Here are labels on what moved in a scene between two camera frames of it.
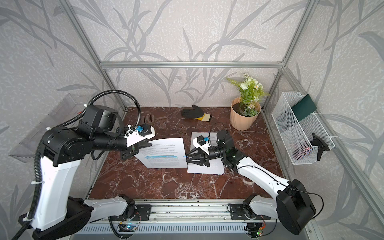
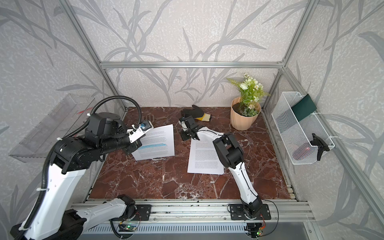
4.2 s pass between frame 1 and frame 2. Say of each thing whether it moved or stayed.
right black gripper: moved
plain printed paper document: stayed
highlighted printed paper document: moved
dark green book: stayed
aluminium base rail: stayed
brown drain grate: stayed
